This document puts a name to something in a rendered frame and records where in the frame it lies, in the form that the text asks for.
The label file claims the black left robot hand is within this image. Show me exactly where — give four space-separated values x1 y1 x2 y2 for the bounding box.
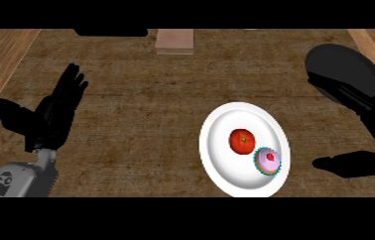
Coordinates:
0 62 92 154

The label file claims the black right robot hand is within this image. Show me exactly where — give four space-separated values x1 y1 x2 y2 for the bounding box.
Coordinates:
306 70 375 180

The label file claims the red tomato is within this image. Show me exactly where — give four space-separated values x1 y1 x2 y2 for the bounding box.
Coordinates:
229 128 259 156

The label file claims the white oval plate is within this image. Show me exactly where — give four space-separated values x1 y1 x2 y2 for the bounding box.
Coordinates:
198 101 291 198

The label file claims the dark grey pan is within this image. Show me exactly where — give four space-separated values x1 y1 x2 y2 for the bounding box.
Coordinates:
303 43 375 110

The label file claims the pink frosted cupcake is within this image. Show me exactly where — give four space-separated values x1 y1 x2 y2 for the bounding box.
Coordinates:
253 147 283 178

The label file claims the black flat appliance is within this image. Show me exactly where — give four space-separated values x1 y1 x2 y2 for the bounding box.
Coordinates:
74 28 150 38

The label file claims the pale pink box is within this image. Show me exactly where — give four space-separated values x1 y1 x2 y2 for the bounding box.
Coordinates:
154 28 197 57

